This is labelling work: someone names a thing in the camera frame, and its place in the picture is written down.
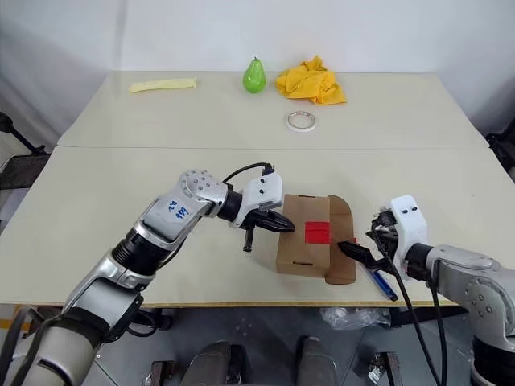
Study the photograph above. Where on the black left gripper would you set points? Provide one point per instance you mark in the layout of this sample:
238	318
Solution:
249	237

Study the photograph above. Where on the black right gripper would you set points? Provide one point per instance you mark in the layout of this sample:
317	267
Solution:
384	227

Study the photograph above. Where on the blue pen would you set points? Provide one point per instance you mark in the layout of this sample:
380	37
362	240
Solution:
382	285

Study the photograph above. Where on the brown cardboard box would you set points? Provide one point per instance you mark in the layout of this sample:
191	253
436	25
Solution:
301	257

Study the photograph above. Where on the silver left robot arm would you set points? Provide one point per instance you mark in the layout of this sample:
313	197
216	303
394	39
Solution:
177	217

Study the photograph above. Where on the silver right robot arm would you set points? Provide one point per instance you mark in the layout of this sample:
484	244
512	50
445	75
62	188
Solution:
475	277

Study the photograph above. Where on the red tape patch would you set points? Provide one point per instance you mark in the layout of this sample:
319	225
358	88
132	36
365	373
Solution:
318	232

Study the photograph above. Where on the white tape roll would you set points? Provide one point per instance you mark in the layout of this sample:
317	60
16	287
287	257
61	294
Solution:
290	122

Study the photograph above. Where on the clear plastic bag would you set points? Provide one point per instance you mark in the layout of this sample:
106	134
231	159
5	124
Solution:
354	317

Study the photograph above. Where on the dark rounded shape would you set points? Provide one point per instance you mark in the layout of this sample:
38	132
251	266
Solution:
217	366
316	362

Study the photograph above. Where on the crumpled yellow cloth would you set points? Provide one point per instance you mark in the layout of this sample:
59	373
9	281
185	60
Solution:
310	84

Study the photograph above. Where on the green pear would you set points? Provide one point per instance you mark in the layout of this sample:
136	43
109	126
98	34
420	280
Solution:
254	78

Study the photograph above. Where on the black metal stand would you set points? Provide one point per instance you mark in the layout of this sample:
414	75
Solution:
503	153
20	161

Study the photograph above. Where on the pale yellow flat strip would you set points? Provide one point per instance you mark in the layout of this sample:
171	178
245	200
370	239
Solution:
161	85

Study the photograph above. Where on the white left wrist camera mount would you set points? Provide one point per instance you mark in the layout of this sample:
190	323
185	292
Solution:
265	193

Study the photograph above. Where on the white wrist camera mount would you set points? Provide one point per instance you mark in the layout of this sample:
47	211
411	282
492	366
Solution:
410	225
265	193

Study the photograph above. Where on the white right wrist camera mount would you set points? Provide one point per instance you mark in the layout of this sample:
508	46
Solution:
410	225

